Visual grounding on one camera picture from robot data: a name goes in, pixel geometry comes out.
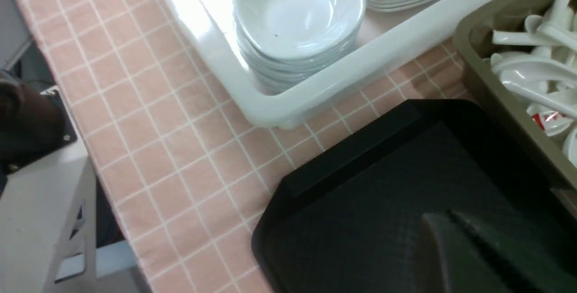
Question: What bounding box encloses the pile of white spoons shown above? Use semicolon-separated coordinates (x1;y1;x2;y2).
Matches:
489;0;576;164

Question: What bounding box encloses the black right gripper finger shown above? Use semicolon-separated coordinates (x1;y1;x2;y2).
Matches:
415;211;577;293

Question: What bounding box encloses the large white plastic tub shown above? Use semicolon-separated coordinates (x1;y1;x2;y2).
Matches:
165;0;491;129

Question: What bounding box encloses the pink checkered tablecloth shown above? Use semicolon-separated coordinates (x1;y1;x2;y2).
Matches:
17;0;466;293

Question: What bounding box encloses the white metal table frame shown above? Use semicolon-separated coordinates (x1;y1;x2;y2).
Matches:
0;0;154;293

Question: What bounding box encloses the black plastic serving tray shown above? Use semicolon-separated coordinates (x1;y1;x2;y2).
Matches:
252;100;576;293

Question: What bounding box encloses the olive green plastic bin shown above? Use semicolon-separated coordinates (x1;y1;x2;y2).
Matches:
454;0;576;188

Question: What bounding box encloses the stack of white bowls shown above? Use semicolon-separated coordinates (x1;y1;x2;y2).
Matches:
233;0;366;94

